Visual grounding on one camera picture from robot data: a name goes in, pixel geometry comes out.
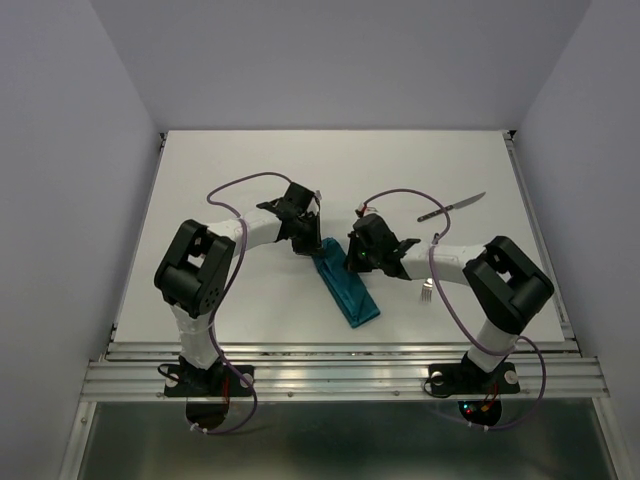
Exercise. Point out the aluminium right side rail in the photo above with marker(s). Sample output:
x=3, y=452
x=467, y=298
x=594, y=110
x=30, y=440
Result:
x=547, y=266

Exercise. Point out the metal fork black handle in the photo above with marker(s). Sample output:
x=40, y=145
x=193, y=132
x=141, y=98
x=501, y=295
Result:
x=427, y=290

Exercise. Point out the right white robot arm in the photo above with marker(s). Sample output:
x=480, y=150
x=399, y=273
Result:
x=508, y=286

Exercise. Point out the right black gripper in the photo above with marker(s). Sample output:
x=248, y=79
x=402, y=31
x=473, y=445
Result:
x=353, y=263

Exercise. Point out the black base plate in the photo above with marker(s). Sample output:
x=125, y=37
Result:
x=187, y=381
x=466, y=379

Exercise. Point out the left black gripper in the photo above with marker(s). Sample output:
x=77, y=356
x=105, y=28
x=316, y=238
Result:
x=314, y=245

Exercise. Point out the metal knife black handle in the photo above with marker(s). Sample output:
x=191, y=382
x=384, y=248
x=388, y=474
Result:
x=457, y=205

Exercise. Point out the aluminium rail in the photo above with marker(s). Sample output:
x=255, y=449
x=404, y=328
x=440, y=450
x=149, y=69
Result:
x=339, y=372
x=547, y=266

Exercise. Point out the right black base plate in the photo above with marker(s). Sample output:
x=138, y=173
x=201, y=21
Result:
x=466, y=379

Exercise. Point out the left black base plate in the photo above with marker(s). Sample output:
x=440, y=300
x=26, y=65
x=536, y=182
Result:
x=187, y=381

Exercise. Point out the teal cloth napkin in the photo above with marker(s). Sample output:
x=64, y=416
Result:
x=346, y=288

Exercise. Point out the aluminium front rail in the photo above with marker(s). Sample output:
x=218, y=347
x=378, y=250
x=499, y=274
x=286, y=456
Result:
x=339, y=372

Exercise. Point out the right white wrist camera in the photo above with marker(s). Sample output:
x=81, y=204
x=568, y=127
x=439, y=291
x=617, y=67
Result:
x=363, y=210

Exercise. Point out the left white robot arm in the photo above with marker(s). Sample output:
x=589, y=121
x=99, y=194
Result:
x=201, y=261

